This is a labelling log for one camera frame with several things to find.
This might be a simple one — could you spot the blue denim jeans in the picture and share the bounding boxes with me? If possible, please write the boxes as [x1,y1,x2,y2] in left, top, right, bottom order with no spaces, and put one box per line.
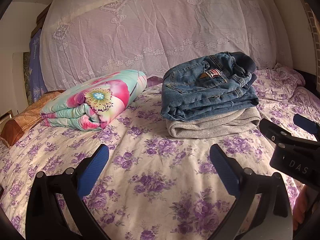
[161,52,259,122]

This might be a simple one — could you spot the person's right hand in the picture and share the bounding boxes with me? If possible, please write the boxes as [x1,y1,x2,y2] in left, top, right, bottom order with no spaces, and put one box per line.
[292,185,310,231]

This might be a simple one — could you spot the folded grey sweatpants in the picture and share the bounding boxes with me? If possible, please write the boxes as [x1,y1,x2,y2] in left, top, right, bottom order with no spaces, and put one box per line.
[166,107,261,139]

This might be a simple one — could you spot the brown orange pillow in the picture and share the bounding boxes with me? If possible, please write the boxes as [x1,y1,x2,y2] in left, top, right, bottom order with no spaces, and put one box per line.
[1,90,64,148]

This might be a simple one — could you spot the beige checkered curtain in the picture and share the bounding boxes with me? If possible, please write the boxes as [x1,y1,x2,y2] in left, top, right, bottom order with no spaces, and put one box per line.
[302,0,319,83]

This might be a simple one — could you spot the purple floral bed quilt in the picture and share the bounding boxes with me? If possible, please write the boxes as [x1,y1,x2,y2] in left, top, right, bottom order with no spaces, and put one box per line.
[0,64,320,240]

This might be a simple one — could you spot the folded teal pink floral blanket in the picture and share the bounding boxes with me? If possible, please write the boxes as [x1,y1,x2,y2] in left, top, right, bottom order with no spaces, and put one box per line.
[40,69,147,131]

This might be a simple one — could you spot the blue patterned hanging cloth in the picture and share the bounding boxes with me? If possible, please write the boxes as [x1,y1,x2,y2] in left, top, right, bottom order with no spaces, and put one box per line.
[29,29,48,103]

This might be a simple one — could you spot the white lace headboard cover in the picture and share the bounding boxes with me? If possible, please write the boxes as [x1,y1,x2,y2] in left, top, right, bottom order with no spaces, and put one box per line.
[40,0,292,90]

